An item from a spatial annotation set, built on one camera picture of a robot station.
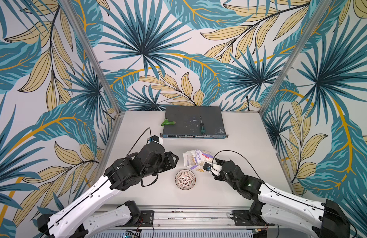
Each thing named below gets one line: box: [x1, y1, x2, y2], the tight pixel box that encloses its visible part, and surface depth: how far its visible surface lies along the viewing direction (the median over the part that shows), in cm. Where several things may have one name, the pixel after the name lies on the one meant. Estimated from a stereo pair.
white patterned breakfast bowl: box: [174, 169, 196, 191], surface depth 85 cm
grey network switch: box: [160, 105, 229, 139], surface depth 109 cm
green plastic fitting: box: [160, 118, 177, 127], surface depth 108 cm
